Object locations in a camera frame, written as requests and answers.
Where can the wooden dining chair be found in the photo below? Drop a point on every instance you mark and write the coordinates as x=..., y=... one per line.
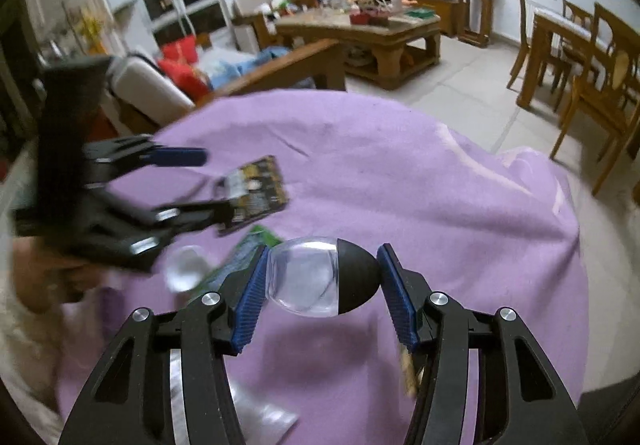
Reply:
x=522, y=25
x=575, y=12
x=595, y=110

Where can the person's left hand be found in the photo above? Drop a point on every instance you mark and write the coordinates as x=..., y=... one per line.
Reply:
x=45, y=280

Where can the stuffed toys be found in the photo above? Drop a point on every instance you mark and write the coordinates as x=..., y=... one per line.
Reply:
x=277, y=2

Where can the clear container with black lid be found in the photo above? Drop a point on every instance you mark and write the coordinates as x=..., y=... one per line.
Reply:
x=305, y=275

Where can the wooden dining table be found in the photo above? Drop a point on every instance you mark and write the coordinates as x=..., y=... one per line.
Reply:
x=540, y=55

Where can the green snack wrapper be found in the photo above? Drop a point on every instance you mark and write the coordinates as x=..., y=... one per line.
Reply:
x=250, y=247

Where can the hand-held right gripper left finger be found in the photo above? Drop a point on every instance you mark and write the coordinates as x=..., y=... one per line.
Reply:
x=250, y=305

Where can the wooden sofa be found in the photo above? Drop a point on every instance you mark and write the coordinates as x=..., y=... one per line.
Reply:
x=300, y=67

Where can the wooden coffee table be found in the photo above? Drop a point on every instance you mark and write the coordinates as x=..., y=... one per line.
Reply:
x=360, y=37

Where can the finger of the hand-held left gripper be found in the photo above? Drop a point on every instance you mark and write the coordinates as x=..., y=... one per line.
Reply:
x=200, y=215
x=180, y=156

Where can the blue cloth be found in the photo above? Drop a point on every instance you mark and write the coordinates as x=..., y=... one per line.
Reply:
x=235, y=67

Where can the silver foil wrapper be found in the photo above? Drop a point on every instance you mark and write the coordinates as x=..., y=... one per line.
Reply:
x=262, y=412

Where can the wooden armchair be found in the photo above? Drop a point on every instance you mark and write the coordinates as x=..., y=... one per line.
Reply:
x=250, y=10

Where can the black and yellow snack packet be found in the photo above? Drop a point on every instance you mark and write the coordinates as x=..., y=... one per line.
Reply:
x=256, y=190

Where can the red pillow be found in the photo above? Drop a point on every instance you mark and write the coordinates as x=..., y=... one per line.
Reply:
x=185, y=70

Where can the small white plastic cup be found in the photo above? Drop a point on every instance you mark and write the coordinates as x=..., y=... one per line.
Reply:
x=186, y=270

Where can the purple tablecloth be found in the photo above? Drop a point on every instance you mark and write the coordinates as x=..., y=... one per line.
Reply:
x=375, y=165

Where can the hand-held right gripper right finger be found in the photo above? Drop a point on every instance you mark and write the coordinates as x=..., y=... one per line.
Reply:
x=398, y=297

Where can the person's left forearm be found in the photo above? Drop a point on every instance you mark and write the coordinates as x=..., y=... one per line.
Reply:
x=25, y=365

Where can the yellow artificial flowers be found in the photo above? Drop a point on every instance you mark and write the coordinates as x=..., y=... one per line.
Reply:
x=92, y=27

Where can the tall wooden plant stand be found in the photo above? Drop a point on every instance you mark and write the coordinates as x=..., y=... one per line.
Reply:
x=475, y=0

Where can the red box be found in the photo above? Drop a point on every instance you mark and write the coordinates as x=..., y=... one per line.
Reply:
x=367, y=18

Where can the white sofa cushion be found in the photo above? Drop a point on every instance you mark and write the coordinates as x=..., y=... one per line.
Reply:
x=145, y=85

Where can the green box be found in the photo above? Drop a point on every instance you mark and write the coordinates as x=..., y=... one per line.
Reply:
x=419, y=14

